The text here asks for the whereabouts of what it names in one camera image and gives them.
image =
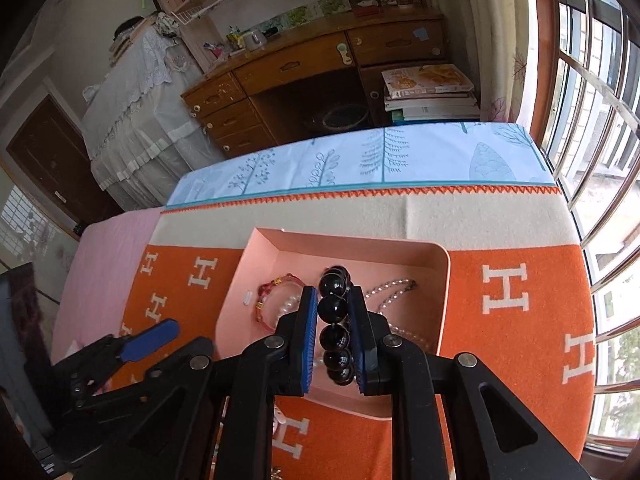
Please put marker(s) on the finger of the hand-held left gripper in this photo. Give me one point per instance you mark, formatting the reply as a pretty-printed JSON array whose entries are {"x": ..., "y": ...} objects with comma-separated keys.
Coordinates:
[{"x": 150, "y": 339}]

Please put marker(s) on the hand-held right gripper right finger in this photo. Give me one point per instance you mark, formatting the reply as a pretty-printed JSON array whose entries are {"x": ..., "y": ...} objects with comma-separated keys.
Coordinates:
[{"x": 357, "y": 340}]

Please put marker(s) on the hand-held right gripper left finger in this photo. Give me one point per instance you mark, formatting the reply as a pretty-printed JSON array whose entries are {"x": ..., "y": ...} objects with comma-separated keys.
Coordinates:
[{"x": 310, "y": 340}]

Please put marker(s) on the pink storage box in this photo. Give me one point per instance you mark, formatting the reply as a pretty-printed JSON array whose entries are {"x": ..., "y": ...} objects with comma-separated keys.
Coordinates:
[{"x": 400, "y": 260}]

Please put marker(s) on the small white clip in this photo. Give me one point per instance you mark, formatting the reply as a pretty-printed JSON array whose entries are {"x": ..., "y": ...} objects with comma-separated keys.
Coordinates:
[{"x": 247, "y": 297}]

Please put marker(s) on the pink bed sheet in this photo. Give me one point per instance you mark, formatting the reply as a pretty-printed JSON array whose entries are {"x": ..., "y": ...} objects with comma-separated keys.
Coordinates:
[{"x": 105, "y": 270}]

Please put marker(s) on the orange patterned blanket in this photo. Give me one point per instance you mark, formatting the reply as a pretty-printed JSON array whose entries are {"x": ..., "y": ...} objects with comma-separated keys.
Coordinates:
[{"x": 500, "y": 360}]

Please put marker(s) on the frosted glass sliding door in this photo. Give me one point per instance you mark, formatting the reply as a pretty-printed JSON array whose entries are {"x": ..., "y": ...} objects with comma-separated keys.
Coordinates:
[{"x": 30, "y": 230}]

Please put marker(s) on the brown wooden door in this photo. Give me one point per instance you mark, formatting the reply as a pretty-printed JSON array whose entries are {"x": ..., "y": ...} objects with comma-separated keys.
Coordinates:
[{"x": 55, "y": 170}]

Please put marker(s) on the blue tree print sheet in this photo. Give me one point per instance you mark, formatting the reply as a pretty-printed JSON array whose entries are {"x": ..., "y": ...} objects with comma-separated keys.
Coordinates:
[{"x": 425, "y": 155}]

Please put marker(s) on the woven basket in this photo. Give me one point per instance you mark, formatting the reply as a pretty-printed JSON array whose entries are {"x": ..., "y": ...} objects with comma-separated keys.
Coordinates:
[{"x": 345, "y": 116}]

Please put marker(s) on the white lace covered furniture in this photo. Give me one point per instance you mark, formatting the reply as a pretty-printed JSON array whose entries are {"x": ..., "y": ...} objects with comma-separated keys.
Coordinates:
[{"x": 140, "y": 110}]

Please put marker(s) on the stack of books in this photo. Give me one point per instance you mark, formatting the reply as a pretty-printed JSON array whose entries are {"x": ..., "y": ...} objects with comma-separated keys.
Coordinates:
[{"x": 430, "y": 95}]

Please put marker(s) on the wooden desk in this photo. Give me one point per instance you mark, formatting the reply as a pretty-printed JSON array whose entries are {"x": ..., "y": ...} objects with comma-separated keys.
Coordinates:
[{"x": 300, "y": 62}]

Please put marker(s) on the white mug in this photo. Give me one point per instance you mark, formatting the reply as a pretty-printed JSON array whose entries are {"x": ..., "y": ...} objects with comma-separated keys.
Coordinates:
[{"x": 256, "y": 40}]

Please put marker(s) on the red tissue box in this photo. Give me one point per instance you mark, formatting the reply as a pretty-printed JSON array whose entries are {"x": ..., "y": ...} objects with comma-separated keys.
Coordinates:
[{"x": 366, "y": 9}]

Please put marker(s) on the window with metal bars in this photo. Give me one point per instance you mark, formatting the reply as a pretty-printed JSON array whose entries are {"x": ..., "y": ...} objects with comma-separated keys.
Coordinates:
[{"x": 600, "y": 110}]

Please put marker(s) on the pale curtain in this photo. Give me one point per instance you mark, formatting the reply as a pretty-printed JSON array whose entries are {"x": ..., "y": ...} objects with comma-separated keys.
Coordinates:
[{"x": 495, "y": 35}]

